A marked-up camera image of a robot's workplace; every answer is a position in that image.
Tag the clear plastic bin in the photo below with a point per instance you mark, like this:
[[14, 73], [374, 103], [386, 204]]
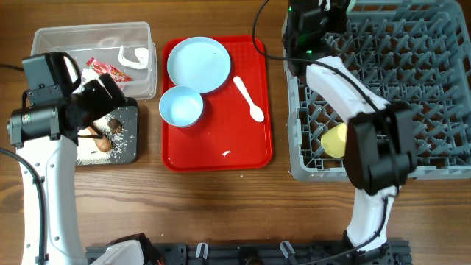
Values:
[[106, 42]]

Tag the red snack wrapper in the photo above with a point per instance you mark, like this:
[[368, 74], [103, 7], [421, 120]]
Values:
[[100, 68]]

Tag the small light blue bowl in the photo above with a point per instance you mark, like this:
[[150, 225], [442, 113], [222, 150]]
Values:
[[181, 106]]

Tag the large light blue plate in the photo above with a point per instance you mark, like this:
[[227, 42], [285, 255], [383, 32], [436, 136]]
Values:
[[200, 63]]

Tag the small white scrap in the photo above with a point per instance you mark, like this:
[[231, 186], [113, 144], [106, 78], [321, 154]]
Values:
[[224, 154]]

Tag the red serving tray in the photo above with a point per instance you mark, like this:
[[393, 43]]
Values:
[[225, 123]]

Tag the black plastic tray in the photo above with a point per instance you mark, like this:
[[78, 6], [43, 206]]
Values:
[[130, 140]]

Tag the white plastic spoon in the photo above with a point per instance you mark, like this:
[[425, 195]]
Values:
[[255, 112]]

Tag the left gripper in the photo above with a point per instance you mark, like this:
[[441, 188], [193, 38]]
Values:
[[105, 103]]

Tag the yellow plastic cup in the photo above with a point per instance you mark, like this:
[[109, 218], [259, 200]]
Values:
[[334, 141]]

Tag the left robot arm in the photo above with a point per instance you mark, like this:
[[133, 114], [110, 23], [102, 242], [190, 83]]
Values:
[[44, 133]]

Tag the brown food lump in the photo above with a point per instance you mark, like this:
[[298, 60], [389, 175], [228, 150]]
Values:
[[116, 127]]

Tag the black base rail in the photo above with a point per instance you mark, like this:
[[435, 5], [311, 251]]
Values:
[[396, 252]]

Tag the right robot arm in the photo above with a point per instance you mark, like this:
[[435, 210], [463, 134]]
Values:
[[380, 150]]

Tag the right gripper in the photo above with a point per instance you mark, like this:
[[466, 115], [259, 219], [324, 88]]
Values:
[[335, 20]]

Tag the grey dishwasher rack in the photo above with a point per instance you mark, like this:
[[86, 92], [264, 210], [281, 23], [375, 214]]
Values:
[[417, 52]]

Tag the pile of white rice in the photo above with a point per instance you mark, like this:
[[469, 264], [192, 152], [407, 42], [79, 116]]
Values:
[[110, 151]]

